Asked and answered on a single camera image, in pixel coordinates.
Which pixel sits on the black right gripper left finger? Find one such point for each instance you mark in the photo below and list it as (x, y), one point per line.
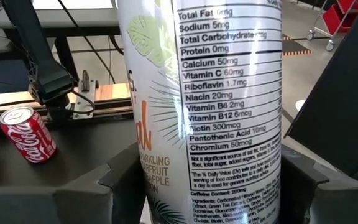
(57, 205)

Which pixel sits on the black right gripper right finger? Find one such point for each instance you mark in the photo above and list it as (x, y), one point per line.
(322, 208)

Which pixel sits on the red Coca-Cola can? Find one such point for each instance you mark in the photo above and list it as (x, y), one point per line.
(28, 133)

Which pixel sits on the white Celsius can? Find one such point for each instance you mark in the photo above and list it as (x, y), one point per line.
(213, 109)

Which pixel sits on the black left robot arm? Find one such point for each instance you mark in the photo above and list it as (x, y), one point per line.
(47, 74)

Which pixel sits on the black folding partition screen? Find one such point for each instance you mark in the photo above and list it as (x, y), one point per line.
(346, 109)

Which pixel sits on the white round stand base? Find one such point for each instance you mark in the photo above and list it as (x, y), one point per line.
(300, 105)

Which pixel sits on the black mat with striped edge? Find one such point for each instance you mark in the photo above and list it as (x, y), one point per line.
(294, 46)

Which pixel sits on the silver arm base bracket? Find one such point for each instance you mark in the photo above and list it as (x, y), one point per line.
(84, 102)

